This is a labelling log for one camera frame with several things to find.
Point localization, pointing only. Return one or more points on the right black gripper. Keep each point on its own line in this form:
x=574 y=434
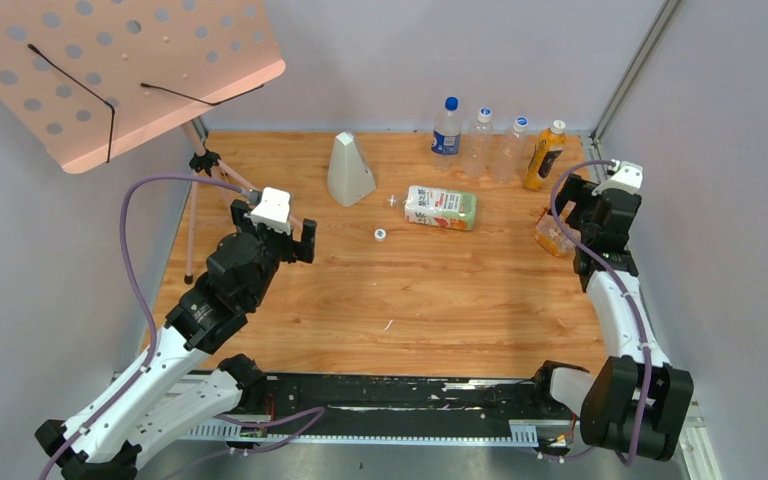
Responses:
x=577 y=190

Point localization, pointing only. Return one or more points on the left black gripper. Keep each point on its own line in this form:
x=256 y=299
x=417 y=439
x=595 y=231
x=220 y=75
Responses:
x=284 y=240

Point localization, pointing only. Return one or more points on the orange label plastic bottle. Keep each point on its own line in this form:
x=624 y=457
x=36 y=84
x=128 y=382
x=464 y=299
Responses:
x=550 y=237

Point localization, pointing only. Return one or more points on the white green label bottle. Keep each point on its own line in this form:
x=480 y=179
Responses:
x=435 y=206

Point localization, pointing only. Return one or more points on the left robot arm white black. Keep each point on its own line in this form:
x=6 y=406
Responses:
x=132 y=421

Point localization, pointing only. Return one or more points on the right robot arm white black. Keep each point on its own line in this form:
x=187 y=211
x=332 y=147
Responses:
x=637 y=403

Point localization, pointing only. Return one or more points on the orange juice bottle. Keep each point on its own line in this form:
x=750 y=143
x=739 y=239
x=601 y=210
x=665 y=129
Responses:
x=548 y=147

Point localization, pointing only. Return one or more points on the clear empty bottle right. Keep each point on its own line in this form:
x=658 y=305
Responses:
x=505 y=164

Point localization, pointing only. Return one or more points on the clear empty bottle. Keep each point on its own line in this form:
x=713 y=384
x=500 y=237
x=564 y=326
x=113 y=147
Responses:
x=478 y=145
x=505 y=164

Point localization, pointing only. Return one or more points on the clear empty bottle left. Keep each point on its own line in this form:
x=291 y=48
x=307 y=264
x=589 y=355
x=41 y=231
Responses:
x=478 y=145

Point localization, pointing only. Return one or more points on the blue cap water bottle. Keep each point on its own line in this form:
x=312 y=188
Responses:
x=446 y=134

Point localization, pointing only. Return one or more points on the beige metronome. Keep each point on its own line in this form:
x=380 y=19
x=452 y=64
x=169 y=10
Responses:
x=349 y=177

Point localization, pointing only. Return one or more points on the pink music stand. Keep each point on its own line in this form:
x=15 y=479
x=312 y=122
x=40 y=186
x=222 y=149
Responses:
x=93 y=95

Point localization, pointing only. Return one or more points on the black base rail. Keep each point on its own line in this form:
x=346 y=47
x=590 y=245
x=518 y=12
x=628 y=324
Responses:
x=393 y=410

